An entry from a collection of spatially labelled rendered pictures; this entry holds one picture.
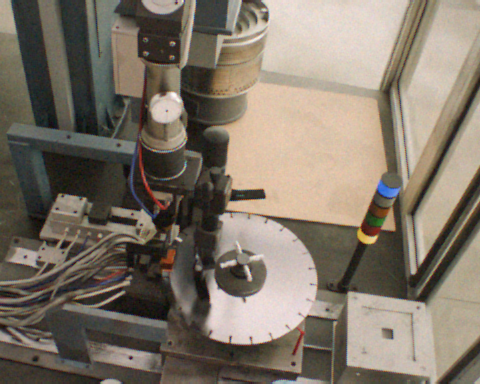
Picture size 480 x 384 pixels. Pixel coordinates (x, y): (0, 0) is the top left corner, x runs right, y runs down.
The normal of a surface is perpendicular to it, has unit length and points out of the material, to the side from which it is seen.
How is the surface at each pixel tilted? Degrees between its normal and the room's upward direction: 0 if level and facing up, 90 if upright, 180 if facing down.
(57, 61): 90
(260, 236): 0
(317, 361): 0
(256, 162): 0
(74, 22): 90
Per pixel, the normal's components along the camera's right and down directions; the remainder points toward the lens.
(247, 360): 0.10, -0.66
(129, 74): -0.13, 0.73
